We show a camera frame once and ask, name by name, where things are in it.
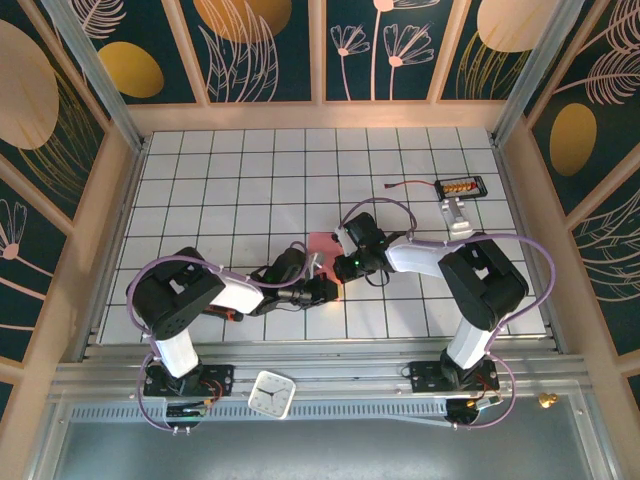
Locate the pink paper sheet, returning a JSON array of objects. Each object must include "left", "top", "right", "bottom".
[{"left": 307, "top": 231, "right": 346, "bottom": 301}]

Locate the white square clock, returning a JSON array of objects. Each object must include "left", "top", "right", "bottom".
[{"left": 247, "top": 369, "right": 297, "bottom": 420}]

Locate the orange black utility knife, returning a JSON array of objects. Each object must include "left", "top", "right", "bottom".
[{"left": 202, "top": 305, "right": 245, "bottom": 322}]

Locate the black charger board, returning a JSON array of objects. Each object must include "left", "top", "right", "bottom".
[{"left": 433, "top": 175, "right": 489, "bottom": 198}]

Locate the grey metal shelf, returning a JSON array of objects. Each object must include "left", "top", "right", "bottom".
[{"left": 29, "top": 394, "right": 616, "bottom": 480}]

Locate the small controller board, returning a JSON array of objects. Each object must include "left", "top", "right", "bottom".
[
  {"left": 447, "top": 397, "right": 504, "bottom": 416},
  {"left": 164, "top": 402, "right": 211, "bottom": 419}
]

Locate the aluminium table rail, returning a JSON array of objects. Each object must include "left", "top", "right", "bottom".
[{"left": 49, "top": 340, "right": 591, "bottom": 401}]

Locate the white plastic bracket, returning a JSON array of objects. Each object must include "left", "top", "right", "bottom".
[{"left": 438, "top": 197, "right": 474, "bottom": 236}]

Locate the grey slotted cable duct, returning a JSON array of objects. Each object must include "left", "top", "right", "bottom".
[{"left": 69, "top": 402, "right": 449, "bottom": 421}]

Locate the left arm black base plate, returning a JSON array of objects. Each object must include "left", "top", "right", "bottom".
[{"left": 143, "top": 364, "right": 235, "bottom": 397}]

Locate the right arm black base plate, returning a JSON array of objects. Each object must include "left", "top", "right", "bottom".
[{"left": 409, "top": 360, "right": 500, "bottom": 394}]

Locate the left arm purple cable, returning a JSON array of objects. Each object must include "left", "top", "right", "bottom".
[{"left": 124, "top": 241, "right": 311, "bottom": 434}]

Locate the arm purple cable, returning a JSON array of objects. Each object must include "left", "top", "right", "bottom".
[
  {"left": 124, "top": 241, "right": 311, "bottom": 434},
  {"left": 339, "top": 197, "right": 559, "bottom": 431}
]

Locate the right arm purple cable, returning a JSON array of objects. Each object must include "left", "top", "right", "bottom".
[{"left": 339, "top": 197, "right": 559, "bottom": 431}]

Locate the aluminium frame post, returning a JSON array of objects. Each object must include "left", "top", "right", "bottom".
[
  {"left": 42, "top": 0, "right": 149, "bottom": 151},
  {"left": 492, "top": 0, "right": 599, "bottom": 146}
]

